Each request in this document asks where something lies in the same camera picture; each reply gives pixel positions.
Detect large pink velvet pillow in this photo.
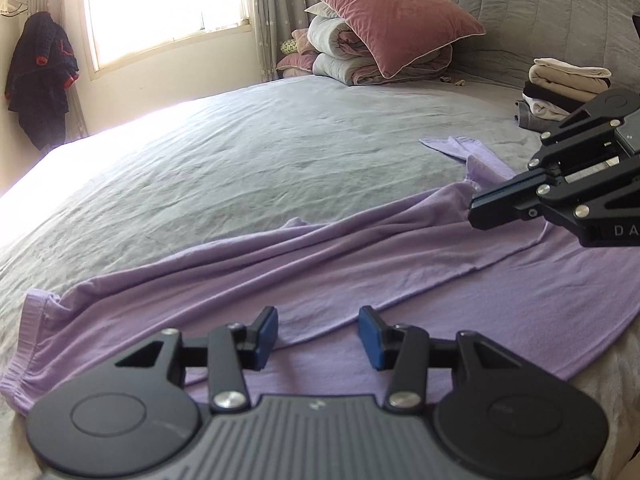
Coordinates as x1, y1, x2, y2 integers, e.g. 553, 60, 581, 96
320, 0, 486, 79

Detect small pink pillow behind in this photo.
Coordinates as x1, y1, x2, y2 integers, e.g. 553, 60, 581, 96
277, 52, 318, 78

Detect window with bright light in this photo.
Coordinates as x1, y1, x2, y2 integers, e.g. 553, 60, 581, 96
81, 0, 252, 78

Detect green patterned small cushion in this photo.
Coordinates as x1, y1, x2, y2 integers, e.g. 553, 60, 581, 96
280, 39, 297, 55

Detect folded grey pink duvet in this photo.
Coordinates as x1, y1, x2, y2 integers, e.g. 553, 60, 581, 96
306, 2, 452, 86

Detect grey patterned curtain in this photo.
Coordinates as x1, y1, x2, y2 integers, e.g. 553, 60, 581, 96
250, 0, 317, 81

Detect white folded garment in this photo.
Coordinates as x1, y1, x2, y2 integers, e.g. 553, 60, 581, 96
523, 94, 570, 122

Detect grey bed sheet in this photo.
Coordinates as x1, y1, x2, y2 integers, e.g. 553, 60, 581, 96
0, 74, 640, 480

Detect grey folded garment bottom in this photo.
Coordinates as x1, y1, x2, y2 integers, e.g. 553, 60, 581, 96
514, 100, 558, 133

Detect beige folded garment top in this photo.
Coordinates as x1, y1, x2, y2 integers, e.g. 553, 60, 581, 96
528, 58, 612, 103

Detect lilac long-sleeve garment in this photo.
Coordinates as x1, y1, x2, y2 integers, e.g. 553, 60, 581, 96
1, 138, 639, 414

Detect black folded garment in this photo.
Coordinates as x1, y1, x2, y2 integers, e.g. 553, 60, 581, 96
523, 81, 584, 113

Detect dark navy hanging jacket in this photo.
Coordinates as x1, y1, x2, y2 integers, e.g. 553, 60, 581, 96
4, 11, 79, 152

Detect grey quilted headboard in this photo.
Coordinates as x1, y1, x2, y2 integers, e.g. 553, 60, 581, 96
450, 0, 639, 90

